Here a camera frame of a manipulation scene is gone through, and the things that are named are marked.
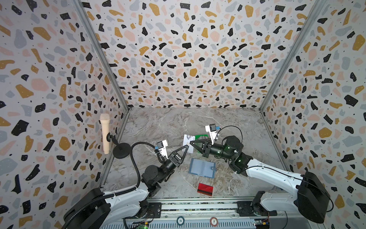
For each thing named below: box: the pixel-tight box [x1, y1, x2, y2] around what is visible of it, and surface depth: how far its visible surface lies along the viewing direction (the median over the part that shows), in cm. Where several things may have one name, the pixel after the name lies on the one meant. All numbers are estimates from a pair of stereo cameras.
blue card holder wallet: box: [188, 157, 217, 179], surface depth 90 cm
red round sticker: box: [209, 216, 219, 228], surface depth 72 cm
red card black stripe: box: [197, 182, 214, 197], surface depth 83 cm
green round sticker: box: [176, 216, 185, 226], surface depth 72 cm
